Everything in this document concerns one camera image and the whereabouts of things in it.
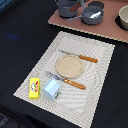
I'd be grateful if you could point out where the light blue milk carton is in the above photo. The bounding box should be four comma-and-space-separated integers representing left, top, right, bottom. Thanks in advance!
42, 79, 61, 101

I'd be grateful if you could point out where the grey toy frying pan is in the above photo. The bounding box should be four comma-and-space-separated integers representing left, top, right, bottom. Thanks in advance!
69, 6, 104, 25

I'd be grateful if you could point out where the brown toy sausage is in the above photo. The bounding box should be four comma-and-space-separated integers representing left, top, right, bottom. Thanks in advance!
70, 2, 81, 12

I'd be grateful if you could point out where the round wooden plate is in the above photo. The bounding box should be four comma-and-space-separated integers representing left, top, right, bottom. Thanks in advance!
56, 55, 84, 78

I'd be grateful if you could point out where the yellow toy box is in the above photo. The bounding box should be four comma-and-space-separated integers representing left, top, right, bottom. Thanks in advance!
29, 78, 40, 99

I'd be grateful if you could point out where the beige woven placemat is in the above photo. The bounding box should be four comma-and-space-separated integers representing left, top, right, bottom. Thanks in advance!
14, 31, 114, 128

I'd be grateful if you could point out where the grey toy pot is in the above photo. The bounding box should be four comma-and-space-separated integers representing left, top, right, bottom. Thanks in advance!
55, 0, 86, 18

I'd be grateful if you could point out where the brown toy stove board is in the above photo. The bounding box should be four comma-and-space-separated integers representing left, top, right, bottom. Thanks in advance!
48, 0, 128, 43

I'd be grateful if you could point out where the beige bowl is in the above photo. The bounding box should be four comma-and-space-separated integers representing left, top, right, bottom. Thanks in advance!
119, 5, 128, 30

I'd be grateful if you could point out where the fork with wooden handle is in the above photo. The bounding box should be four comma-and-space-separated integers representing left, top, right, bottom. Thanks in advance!
45, 71, 86, 89

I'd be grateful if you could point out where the knife with wooden handle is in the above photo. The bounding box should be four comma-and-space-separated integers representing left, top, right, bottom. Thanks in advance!
59, 49, 98, 63

